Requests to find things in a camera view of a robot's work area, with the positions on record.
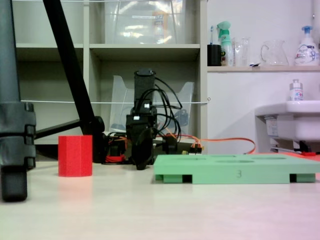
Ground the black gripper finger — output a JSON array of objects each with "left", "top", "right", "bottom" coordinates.
[
  {"left": 142, "top": 128, "right": 155, "bottom": 169},
  {"left": 131, "top": 129, "right": 145, "bottom": 171}
]

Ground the red octagonal pillar block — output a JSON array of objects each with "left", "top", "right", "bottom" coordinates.
[{"left": 58, "top": 134, "right": 94, "bottom": 178}]

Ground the red base clamp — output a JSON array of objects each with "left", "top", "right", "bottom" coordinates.
[{"left": 105, "top": 154, "right": 126, "bottom": 164}]

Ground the clear plastic file tray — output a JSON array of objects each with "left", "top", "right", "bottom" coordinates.
[{"left": 109, "top": 74, "right": 195, "bottom": 138}]

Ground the controller circuit board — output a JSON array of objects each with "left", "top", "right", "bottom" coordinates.
[{"left": 181, "top": 141, "right": 206, "bottom": 156}]

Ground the beige shelf unit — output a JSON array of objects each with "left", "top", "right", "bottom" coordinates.
[{"left": 11, "top": 0, "right": 208, "bottom": 151}]

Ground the green shape sorting board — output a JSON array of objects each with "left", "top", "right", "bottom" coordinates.
[{"left": 152, "top": 154, "right": 320, "bottom": 185}]

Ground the black tripod brace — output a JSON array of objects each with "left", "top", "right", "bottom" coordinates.
[{"left": 34, "top": 119, "right": 84, "bottom": 140}]

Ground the clear plastic storage box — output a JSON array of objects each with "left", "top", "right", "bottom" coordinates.
[{"left": 104, "top": 0, "right": 186, "bottom": 45}]

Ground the black cup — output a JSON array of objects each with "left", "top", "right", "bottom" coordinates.
[{"left": 207, "top": 44, "right": 223, "bottom": 67}]

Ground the green spray bottle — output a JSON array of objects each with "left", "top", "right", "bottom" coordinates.
[{"left": 216, "top": 20, "right": 235, "bottom": 67}]

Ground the clear measuring cup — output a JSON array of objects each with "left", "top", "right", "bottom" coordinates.
[{"left": 231, "top": 36, "right": 252, "bottom": 67}]

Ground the grey tripod leg with clamps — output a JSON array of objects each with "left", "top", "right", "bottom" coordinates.
[{"left": 0, "top": 0, "right": 37, "bottom": 203}]

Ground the glass pitcher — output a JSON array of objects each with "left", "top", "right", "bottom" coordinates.
[{"left": 260, "top": 39, "right": 290, "bottom": 67}]

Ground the white sink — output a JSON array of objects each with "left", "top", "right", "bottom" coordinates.
[{"left": 254, "top": 100, "right": 320, "bottom": 153}]

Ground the small clear pump bottle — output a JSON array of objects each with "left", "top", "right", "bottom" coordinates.
[{"left": 289, "top": 78, "right": 305, "bottom": 102}]

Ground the white foam soap bottle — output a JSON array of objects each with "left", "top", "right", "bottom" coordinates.
[{"left": 293, "top": 25, "right": 320, "bottom": 67}]

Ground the black servo wire bundle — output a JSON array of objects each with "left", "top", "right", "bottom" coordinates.
[{"left": 139, "top": 76, "right": 184, "bottom": 141}]

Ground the orange wire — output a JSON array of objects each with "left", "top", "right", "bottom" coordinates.
[{"left": 164, "top": 129, "right": 256, "bottom": 155}]

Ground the white string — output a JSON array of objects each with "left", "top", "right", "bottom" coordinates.
[{"left": 20, "top": 96, "right": 211, "bottom": 106}]

